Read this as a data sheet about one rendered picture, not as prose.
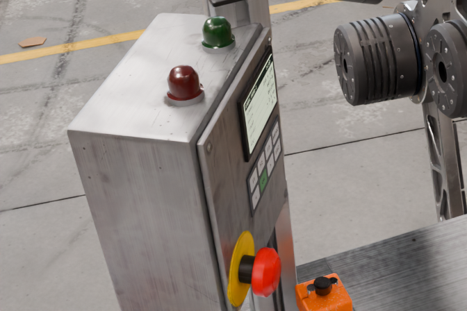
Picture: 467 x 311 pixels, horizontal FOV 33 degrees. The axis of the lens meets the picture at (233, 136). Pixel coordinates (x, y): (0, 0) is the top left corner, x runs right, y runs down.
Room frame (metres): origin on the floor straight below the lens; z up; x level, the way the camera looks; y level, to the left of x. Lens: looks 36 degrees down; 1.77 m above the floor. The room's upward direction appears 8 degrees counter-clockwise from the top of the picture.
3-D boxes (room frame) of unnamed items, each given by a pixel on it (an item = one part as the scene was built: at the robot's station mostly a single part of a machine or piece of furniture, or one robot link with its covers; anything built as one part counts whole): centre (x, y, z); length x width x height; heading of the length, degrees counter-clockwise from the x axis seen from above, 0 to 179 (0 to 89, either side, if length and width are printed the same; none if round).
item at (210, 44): (0.53, 0.00, 1.49); 0.03 x 0.03 x 0.02
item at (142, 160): (0.51, 0.03, 1.38); 0.17 x 0.10 x 0.19; 157
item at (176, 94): (0.47, 0.03, 1.49); 0.03 x 0.03 x 0.02
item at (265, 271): (0.44, 0.00, 1.33); 0.04 x 0.03 x 0.04; 157
